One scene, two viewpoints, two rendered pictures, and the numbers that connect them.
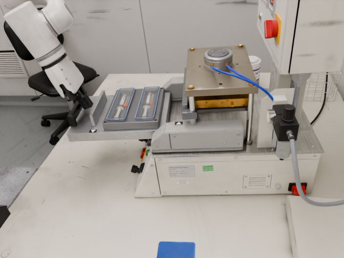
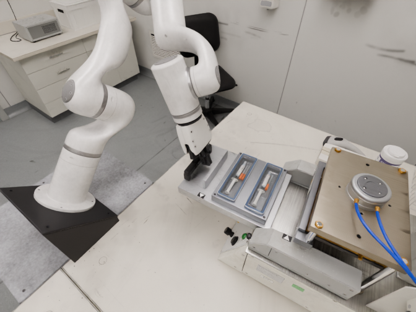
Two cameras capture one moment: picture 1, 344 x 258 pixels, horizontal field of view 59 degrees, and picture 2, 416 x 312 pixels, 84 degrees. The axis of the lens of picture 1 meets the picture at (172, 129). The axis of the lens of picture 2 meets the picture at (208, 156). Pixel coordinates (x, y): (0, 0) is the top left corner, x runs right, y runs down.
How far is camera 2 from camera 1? 0.39 m
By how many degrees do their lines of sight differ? 19
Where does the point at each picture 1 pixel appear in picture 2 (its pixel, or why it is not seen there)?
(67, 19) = (213, 86)
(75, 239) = (155, 277)
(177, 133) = (281, 252)
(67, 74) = (195, 137)
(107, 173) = (204, 217)
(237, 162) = (334, 303)
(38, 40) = (177, 100)
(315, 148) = not seen: outside the picture
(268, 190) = not seen: outside the picture
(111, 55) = (253, 71)
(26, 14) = (172, 73)
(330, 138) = not seen: outside the picture
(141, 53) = (280, 78)
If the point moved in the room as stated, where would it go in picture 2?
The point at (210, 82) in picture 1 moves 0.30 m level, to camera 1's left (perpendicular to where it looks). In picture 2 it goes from (346, 226) to (210, 182)
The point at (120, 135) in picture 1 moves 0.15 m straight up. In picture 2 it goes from (224, 212) to (227, 179)
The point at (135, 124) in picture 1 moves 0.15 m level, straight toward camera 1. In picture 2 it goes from (242, 210) to (233, 267)
